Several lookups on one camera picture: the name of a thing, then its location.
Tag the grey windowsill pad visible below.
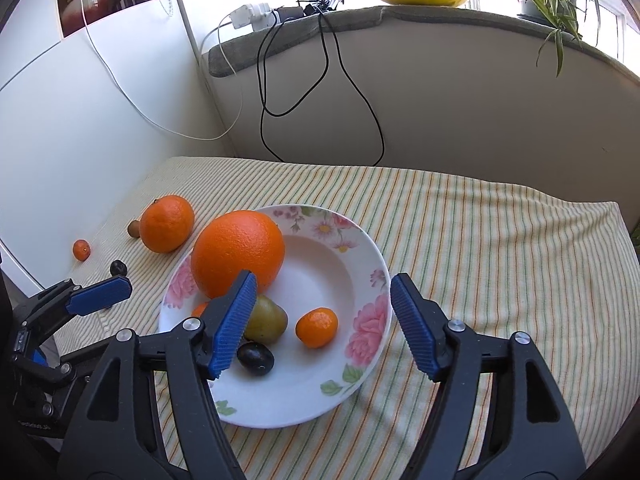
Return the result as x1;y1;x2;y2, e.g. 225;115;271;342
207;5;640;81

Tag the white power adapter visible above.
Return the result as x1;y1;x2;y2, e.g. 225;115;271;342
230;4;277;31

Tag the green kiwi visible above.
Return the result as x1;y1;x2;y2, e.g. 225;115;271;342
243;295;289;345

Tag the large smooth orange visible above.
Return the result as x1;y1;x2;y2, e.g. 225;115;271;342
190;211;286;300

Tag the white wardrobe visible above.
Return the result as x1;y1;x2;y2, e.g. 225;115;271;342
0;0;236;301

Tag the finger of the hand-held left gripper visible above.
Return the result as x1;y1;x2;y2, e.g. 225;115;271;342
12;276;133;356

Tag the striped tablecloth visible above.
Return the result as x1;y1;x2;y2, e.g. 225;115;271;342
52;156;640;480

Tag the black cable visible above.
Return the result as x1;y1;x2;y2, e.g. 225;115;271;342
256;10;386;167

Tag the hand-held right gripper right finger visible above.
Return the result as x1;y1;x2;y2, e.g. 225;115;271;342
390;273;588;480

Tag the white cable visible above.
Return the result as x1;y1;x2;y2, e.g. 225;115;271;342
70;0;244;142

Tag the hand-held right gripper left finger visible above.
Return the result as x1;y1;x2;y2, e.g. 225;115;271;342
57;269;258;480

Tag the small tangerine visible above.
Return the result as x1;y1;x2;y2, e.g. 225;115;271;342
295;307;339;350

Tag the round orange with stem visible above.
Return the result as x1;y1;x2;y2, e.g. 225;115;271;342
139;195;196;254

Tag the floral white plate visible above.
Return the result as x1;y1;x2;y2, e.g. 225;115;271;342
159;204;392;429

